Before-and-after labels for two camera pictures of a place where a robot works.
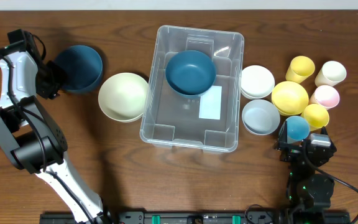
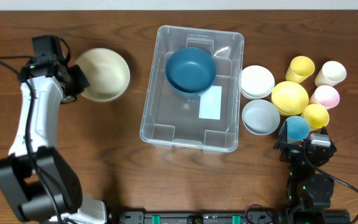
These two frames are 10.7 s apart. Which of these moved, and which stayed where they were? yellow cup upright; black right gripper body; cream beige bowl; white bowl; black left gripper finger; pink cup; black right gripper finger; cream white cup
Moved: black left gripper finger; cream beige bowl
Stayed: black right gripper finger; cream white cup; black right gripper body; pink cup; yellow cup upright; white bowl
